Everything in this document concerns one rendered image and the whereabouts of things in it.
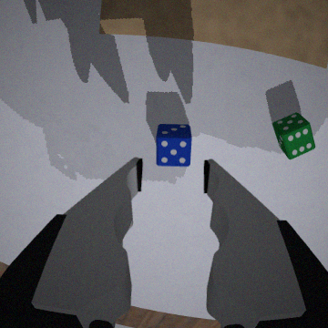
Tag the tan mat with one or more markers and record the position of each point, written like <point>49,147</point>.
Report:
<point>295,29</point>

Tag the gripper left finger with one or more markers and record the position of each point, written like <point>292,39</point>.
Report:
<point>76,270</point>

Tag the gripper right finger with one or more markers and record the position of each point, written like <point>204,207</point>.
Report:
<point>263,275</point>

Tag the green die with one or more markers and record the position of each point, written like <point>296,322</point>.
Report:
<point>294,135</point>

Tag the blue die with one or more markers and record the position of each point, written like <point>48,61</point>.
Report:
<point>173,145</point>

